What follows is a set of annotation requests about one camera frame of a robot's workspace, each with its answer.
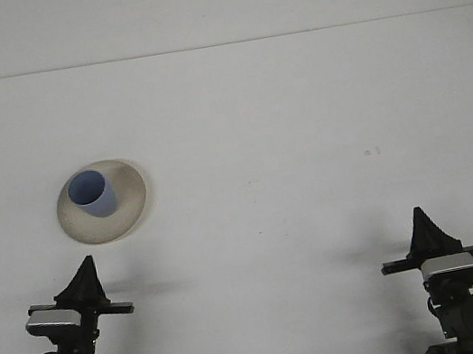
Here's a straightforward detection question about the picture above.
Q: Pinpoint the pale blue cup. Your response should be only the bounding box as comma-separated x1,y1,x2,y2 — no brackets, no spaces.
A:
63,165,121,224

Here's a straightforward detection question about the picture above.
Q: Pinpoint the pale round plate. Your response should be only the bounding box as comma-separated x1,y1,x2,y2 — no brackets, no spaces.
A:
48,152,162,252

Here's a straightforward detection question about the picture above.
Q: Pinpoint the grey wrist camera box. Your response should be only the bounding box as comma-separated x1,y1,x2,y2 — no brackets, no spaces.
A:
23,303,85,339
417,250,473,285

